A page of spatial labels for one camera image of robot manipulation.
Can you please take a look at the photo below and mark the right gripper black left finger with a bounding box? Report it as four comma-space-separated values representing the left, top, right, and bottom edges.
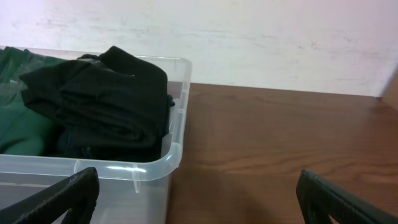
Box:
1, 167, 100, 224

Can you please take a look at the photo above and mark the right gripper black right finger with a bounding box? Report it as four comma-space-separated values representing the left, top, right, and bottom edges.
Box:
296, 170, 397, 224

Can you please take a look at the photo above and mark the black garment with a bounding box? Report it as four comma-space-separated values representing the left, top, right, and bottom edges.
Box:
20, 47, 170, 149
45, 130, 162, 162

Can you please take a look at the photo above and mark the dark green garment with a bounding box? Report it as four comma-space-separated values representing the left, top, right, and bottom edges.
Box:
1, 47, 64, 156

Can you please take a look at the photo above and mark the clear plastic storage bin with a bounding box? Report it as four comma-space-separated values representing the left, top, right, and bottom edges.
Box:
1, 56, 192, 224

